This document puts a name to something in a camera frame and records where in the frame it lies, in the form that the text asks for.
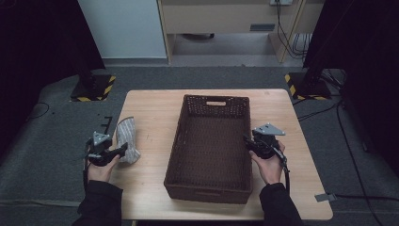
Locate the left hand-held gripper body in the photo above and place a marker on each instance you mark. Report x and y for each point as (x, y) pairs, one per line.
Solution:
(98, 150)

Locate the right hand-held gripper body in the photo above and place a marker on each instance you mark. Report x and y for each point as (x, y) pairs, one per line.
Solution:
(265, 146)

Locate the grey striped cloth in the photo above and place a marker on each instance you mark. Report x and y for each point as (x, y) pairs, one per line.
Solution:
(127, 132)

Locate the brown woven basket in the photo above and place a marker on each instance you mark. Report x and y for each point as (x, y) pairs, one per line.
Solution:
(210, 150)

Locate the person's left hand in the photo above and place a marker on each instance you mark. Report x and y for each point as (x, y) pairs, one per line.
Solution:
(100, 174)

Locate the person's right hand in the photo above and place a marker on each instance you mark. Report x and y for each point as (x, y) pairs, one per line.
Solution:
(271, 169)

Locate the striped black stand base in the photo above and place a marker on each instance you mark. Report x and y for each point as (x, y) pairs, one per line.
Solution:
(309, 88)
(94, 89)

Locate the black curtain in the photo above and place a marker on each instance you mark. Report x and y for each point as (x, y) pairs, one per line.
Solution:
(37, 47)
(360, 47)

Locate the white panel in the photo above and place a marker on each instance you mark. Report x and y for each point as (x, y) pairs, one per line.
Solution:
(125, 28)

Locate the light wooden desk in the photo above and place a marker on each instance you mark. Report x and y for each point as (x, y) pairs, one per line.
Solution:
(216, 17)

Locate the white power strip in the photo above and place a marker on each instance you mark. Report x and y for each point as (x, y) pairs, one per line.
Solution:
(280, 2)

